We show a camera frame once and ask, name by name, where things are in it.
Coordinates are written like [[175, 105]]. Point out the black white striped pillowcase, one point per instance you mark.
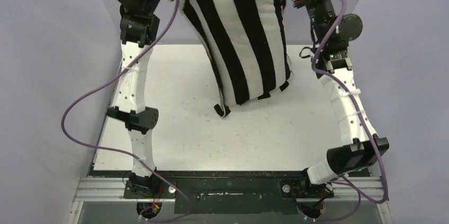
[[246, 45]]

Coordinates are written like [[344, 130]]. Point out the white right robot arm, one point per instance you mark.
[[361, 146]]

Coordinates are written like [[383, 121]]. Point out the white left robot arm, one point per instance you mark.
[[130, 108]]

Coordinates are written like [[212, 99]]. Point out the black metal base rail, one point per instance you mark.
[[219, 192]]

